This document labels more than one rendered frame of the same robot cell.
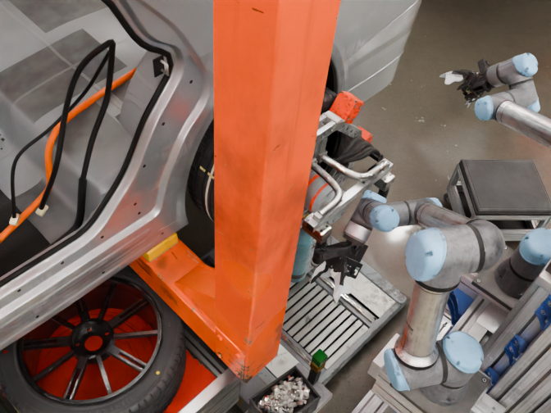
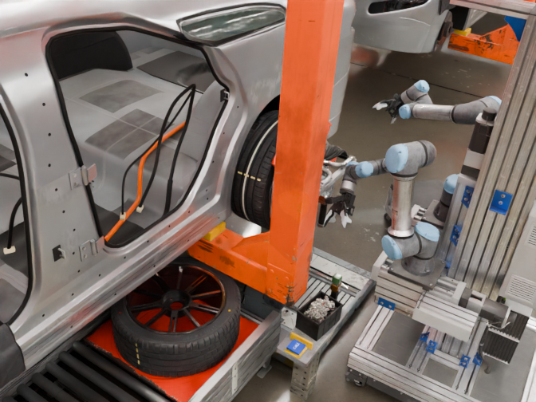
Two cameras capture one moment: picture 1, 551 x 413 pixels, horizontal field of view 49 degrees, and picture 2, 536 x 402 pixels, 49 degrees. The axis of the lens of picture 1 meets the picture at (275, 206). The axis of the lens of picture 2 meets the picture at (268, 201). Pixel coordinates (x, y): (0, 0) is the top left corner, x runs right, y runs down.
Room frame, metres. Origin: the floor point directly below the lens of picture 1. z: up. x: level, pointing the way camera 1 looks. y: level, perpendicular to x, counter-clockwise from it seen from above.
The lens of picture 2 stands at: (-1.28, 0.49, 2.66)
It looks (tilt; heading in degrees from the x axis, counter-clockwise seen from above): 35 degrees down; 352
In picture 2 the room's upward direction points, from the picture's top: 4 degrees clockwise
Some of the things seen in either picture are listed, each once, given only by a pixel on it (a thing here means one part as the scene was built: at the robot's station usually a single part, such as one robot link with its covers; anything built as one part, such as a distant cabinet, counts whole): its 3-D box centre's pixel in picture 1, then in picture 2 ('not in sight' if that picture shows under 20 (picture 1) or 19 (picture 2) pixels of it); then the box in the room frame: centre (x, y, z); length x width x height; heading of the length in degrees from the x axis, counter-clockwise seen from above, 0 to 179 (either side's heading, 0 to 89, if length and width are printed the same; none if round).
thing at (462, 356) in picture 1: (456, 358); (423, 238); (0.78, -0.55, 0.98); 0.13 x 0.12 x 0.14; 107
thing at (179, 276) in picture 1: (183, 268); (234, 241); (1.15, 0.30, 0.69); 0.52 x 0.17 x 0.35; 50
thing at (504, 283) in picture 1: (522, 272); (449, 207); (1.18, -0.85, 0.87); 0.15 x 0.15 x 0.10
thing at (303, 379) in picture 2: not in sight; (305, 364); (0.72, -0.06, 0.21); 0.10 x 0.10 x 0.42; 50
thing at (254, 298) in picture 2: not in sight; (260, 285); (1.27, 0.13, 0.26); 0.42 x 0.18 x 0.35; 50
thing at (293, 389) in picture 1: (284, 403); (319, 314); (0.77, -0.11, 0.51); 0.20 x 0.14 x 0.13; 133
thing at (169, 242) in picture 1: (152, 237); (208, 226); (1.26, 0.43, 0.71); 0.14 x 0.14 x 0.05; 50
